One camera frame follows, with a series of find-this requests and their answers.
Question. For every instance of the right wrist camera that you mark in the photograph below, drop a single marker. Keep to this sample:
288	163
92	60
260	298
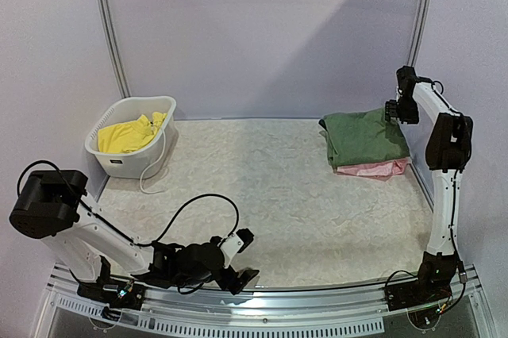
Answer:
408	79

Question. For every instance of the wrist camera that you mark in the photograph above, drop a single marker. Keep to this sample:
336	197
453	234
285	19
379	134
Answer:
235	244
408	79

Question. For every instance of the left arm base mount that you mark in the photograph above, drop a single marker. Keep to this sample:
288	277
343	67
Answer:
114	294

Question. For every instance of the white plastic laundry basket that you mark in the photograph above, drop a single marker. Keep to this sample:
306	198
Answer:
146	162

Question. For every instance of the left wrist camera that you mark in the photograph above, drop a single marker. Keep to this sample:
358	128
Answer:
235	244

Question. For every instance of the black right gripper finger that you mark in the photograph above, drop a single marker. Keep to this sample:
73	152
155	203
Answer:
388	110
393	110

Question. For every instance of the green sleeveless shirt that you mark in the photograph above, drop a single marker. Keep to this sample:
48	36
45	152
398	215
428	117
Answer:
362	138

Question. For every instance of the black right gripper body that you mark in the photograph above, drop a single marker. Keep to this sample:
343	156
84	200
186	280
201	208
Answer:
395	109

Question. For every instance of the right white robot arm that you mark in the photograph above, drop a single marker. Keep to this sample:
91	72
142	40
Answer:
447	153

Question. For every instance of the yellow garment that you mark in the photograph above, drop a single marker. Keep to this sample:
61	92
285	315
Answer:
130	136

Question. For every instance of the aluminium front rail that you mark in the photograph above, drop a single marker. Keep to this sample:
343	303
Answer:
357	310

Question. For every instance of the pink folded shorts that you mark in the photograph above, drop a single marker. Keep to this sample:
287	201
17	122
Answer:
383	169

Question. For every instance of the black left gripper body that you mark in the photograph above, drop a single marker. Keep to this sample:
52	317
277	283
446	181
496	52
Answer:
227	283

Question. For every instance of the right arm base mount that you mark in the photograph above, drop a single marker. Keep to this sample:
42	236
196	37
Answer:
428	295

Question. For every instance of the aluminium corner post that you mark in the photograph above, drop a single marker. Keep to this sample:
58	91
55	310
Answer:
112	47
417	34

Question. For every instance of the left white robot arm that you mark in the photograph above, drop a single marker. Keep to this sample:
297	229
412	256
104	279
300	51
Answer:
53	206

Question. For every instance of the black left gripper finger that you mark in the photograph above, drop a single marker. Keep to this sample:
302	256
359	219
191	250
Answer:
238	285
247	274

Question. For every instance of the right aluminium corner post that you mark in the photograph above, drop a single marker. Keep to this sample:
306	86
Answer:
417	34

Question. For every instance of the left aluminium corner post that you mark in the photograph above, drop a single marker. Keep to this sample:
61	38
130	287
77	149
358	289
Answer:
112	47

